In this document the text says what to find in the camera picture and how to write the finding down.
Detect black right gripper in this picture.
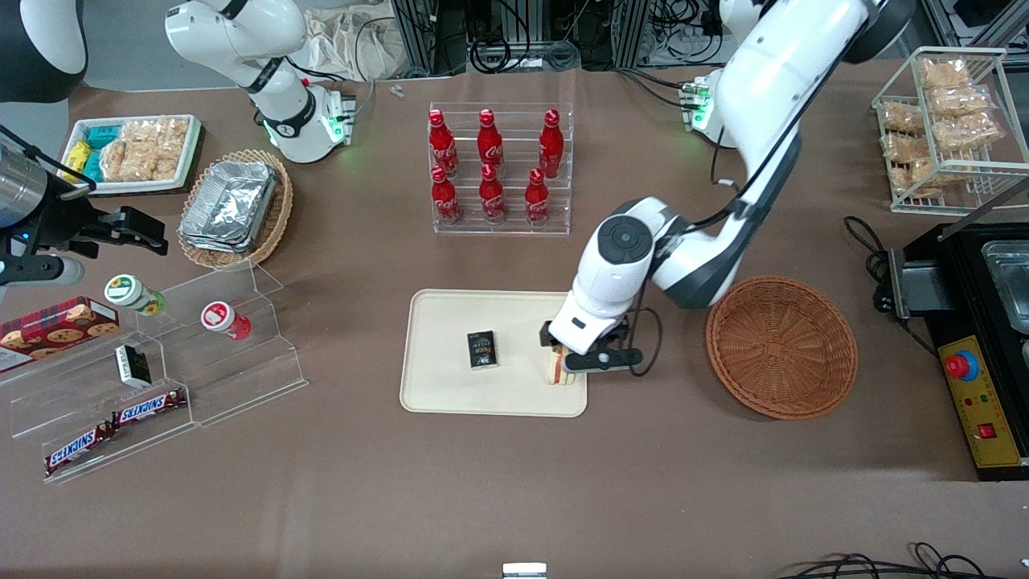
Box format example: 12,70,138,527
18,173,170,260

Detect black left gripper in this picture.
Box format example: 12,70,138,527
539,317,633,386

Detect triangular sandwich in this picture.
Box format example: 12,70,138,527
546,346,587,388

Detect white snack tray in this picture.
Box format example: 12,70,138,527
61,114,203,196

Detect cream plastic tray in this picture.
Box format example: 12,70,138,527
400,289,589,418

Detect light oval wicker basket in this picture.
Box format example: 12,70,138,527
176,148,295,272

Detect brown round wicker basket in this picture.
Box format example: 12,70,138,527
706,276,859,421

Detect green lid cup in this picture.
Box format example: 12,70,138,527
104,273,168,317

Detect rice cracker bag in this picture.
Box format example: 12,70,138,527
100,137,155,183
121,118,191,181

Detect small black box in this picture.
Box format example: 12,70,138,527
467,330,499,371

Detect stacked aluminium foil containers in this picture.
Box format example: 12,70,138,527
178,159,279,255

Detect red lid cup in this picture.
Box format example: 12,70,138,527
200,300,253,342

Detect red cookie box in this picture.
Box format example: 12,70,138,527
0,295,121,373

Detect black and white box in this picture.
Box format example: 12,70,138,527
113,343,153,389

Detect clear acrylic bottle rack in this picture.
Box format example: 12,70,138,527
428,101,576,237

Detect red cola bottle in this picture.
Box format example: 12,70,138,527
430,166,463,225
478,164,508,224
538,109,565,180
428,109,460,179
524,168,552,227
477,109,505,175

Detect snickers chocolate bar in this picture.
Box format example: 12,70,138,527
44,423,116,475
112,389,188,426

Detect clear acrylic stepped shelf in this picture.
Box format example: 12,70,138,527
0,261,310,484

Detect beige cloth bag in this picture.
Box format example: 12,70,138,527
301,6,407,82

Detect fried snack bag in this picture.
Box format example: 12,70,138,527
890,158,943,199
933,112,1002,154
882,132,933,162
928,84,992,118
919,56,972,91
881,102,926,134

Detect black machine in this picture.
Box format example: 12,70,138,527
888,173,1029,483

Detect yellow control box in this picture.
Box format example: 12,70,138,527
938,334,1029,472

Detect steel pan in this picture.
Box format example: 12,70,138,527
982,240,1029,335

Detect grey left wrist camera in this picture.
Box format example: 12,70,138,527
560,347,645,376

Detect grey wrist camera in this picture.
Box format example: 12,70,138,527
0,253,85,288
560,347,645,376

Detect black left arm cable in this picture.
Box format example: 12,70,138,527
627,48,853,377

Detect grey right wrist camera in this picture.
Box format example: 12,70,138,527
0,253,85,288

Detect black cable coil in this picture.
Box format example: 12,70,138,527
469,32,533,76

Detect black power cable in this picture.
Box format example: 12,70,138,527
842,215,940,356

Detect aluminium frame rack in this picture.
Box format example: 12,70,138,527
391,0,728,79

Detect black floor cables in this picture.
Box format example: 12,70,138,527
770,541,1029,579

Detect white wire rack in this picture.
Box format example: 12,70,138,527
871,46,1029,216

